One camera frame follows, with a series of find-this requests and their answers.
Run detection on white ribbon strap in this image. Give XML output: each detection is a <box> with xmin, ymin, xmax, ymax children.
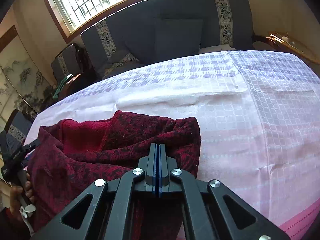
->
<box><xmin>19</xmin><ymin>204</ymin><xmax>36</xmax><ymax>218</ymax></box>

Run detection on green clothes hanger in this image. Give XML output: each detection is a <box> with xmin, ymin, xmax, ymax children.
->
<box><xmin>52</xmin><ymin>74</ymin><xmax>73</xmax><ymax>99</ymax></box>

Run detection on dark red floral sweater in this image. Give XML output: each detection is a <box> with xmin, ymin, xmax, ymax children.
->
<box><xmin>28</xmin><ymin>111</ymin><xmax>201</xmax><ymax>239</ymax></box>

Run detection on painted folding screen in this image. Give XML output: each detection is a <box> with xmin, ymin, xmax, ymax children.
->
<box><xmin>0</xmin><ymin>26</ymin><xmax>52</xmax><ymax>129</ymax></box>

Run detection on blue cushioned chair near screen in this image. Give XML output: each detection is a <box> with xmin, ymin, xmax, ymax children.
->
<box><xmin>4</xmin><ymin>109</ymin><xmax>34</xmax><ymax>152</ymax></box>

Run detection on blue cushioned wooden armchair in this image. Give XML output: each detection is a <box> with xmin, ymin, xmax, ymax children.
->
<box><xmin>51</xmin><ymin>43</ymin><xmax>100</xmax><ymax>100</ymax></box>

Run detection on blue grey square cushion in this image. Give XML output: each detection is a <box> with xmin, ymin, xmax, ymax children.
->
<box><xmin>125</xmin><ymin>18</ymin><xmax>203</xmax><ymax>64</ymax></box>

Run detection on person's left hand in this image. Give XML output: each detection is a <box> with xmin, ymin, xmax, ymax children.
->
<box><xmin>9</xmin><ymin>173</ymin><xmax>35</xmax><ymax>222</ymax></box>

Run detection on pink white checkered bedspread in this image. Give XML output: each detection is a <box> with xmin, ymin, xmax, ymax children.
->
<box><xmin>27</xmin><ymin>50</ymin><xmax>319</xmax><ymax>239</ymax></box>

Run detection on blue grey padded headboard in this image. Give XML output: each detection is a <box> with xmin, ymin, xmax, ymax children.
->
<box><xmin>81</xmin><ymin>0</ymin><xmax>254</xmax><ymax>79</ymax></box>

